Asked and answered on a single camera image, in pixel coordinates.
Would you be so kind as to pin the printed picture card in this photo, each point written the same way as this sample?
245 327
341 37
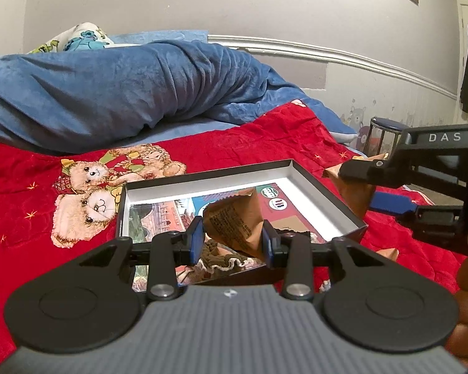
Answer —
160 214

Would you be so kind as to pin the white wall moulding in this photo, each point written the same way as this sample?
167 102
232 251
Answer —
335 52

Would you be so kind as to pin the black round stool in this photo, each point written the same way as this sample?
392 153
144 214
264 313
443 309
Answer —
386 124

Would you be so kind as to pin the cartoon-print pillow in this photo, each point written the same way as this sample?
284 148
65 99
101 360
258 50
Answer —
82 38

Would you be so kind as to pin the blue duvet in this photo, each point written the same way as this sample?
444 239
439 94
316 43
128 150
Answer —
121 89

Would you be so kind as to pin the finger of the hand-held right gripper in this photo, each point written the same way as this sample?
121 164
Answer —
362 171
390 202

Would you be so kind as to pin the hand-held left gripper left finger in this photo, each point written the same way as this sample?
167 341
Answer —
195 241

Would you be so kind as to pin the black shallow box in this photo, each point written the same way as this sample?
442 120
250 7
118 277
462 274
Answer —
312 187

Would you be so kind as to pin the beige scrunchie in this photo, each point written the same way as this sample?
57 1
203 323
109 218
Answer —
323 285

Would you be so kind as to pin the red bear-print blanket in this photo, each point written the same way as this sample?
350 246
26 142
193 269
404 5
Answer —
31 187

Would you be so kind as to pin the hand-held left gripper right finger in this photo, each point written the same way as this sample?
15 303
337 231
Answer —
268 245

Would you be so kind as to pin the olive lace-trimmed scrunchie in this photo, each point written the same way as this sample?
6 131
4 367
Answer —
218 259

